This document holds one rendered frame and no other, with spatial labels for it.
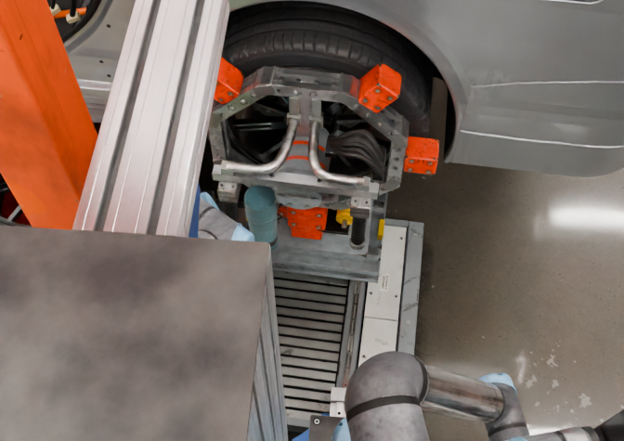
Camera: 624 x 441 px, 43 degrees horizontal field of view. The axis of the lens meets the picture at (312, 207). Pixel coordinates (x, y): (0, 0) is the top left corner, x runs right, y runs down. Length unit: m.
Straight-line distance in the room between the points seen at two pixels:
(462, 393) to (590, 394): 1.52
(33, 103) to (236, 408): 1.02
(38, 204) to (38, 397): 1.24
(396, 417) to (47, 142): 0.86
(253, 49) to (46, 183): 0.63
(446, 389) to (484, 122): 0.97
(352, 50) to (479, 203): 1.32
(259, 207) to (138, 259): 1.56
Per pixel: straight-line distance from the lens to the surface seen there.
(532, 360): 2.89
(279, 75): 2.00
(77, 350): 0.64
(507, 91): 2.06
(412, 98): 2.08
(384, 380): 1.21
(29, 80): 1.49
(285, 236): 2.75
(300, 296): 2.82
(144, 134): 0.73
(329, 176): 1.93
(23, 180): 1.78
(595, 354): 2.97
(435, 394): 1.35
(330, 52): 1.98
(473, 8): 1.86
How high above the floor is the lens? 2.60
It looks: 58 degrees down
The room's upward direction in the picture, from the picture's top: straight up
